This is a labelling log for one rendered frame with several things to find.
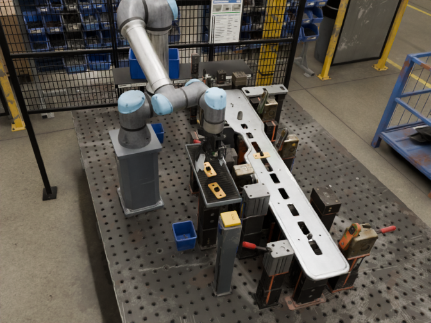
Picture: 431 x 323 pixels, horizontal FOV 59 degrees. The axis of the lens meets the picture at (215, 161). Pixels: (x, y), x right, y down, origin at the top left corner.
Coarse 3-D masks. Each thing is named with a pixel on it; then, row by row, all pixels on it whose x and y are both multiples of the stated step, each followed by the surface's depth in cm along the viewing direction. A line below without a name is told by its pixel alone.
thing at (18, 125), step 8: (0, 56) 317; (0, 64) 319; (0, 72) 324; (0, 80) 327; (8, 80) 335; (0, 88) 334; (8, 88) 335; (0, 96) 338; (8, 96) 339; (0, 104) 344; (8, 104) 343; (16, 104) 349; (0, 112) 348; (8, 112) 350; (16, 112) 351; (16, 120) 356; (16, 128) 359; (24, 128) 360
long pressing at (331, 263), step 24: (240, 96) 235; (240, 120) 214; (264, 144) 199; (264, 168) 184; (288, 192) 172; (288, 216) 161; (312, 216) 162; (288, 240) 151; (312, 264) 143; (336, 264) 144
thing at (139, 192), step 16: (112, 144) 177; (160, 144) 177; (128, 160) 174; (144, 160) 177; (128, 176) 180; (144, 176) 184; (128, 192) 187; (144, 192) 190; (128, 208) 195; (144, 208) 196
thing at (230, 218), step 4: (228, 212) 139; (232, 212) 139; (236, 212) 139; (224, 216) 138; (228, 216) 138; (232, 216) 138; (236, 216) 138; (224, 220) 136; (228, 220) 136; (232, 220) 136; (236, 220) 136; (240, 220) 136; (224, 224) 135; (228, 224) 135; (232, 224) 135; (236, 224) 136
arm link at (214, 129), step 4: (204, 120) 137; (224, 120) 140; (204, 124) 138; (208, 124) 136; (212, 124) 135; (216, 124) 135; (220, 124) 136; (204, 128) 139; (208, 128) 137; (212, 128) 136; (216, 128) 136; (220, 128) 137; (208, 132) 139; (212, 132) 137; (216, 132) 138
